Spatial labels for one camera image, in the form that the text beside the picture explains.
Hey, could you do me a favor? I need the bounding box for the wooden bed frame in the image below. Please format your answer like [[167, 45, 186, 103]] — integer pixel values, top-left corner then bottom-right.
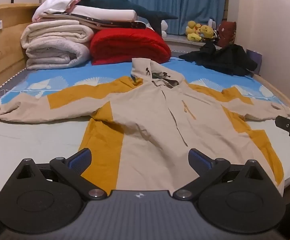
[[0, 3, 290, 123]]

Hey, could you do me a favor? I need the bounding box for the dark teal shark plush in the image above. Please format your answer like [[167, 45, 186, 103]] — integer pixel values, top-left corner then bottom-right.
[[76, 0, 178, 35]]

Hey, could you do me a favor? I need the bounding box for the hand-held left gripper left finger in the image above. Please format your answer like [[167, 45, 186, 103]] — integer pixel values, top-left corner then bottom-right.
[[6, 148, 108, 201]]

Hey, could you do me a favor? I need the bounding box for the yellow plush toy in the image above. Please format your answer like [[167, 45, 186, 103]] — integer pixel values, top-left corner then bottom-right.
[[199, 24, 215, 40], [186, 20, 203, 42]]

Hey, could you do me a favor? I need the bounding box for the beige and yellow jacket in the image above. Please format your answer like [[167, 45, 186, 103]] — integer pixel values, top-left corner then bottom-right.
[[0, 58, 290, 197]]

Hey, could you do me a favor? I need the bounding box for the dark red printed cushion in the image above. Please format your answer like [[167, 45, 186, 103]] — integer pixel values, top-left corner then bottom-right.
[[217, 21, 236, 48]]

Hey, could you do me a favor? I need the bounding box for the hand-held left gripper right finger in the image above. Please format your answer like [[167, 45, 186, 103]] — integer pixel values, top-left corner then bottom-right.
[[172, 149, 274, 201]]

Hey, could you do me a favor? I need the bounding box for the blue curtain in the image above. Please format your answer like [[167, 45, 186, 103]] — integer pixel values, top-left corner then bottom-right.
[[117, 0, 228, 34]]

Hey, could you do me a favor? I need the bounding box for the red folded blanket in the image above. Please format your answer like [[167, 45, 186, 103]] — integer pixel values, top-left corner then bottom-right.
[[90, 27, 172, 66]]

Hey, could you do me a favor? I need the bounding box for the white fleece folded blanket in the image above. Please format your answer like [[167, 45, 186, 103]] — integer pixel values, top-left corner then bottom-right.
[[25, 41, 90, 70]]

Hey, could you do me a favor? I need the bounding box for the white plush toy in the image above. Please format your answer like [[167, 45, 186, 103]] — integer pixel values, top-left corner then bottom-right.
[[160, 20, 169, 37]]

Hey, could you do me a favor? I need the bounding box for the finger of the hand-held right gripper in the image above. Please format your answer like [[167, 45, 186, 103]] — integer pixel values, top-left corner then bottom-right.
[[275, 116, 290, 134]]

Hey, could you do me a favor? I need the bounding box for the black clothes pile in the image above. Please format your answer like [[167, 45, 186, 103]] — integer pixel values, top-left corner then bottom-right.
[[179, 41, 258, 77]]

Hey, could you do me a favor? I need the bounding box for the white and pink garment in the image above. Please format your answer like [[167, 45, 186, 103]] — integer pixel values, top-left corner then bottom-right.
[[32, 0, 82, 22]]

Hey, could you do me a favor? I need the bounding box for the purple bag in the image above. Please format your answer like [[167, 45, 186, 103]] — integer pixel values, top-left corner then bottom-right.
[[246, 49, 263, 74]]

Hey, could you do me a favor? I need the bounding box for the cream folded blanket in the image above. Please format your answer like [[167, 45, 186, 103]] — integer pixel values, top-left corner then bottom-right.
[[20, 20, 95, 49]]

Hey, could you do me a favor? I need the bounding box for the white folded sheet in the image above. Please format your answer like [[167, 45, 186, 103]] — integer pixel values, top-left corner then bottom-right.
[[68, 5, 137, 22]]

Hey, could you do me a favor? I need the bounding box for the grey mattress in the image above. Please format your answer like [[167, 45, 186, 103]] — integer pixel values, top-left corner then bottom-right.
[[0, 66, 28, 110]]

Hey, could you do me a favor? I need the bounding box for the white window sill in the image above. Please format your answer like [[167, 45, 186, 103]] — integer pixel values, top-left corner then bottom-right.
[[164, 34, 223, 52]]

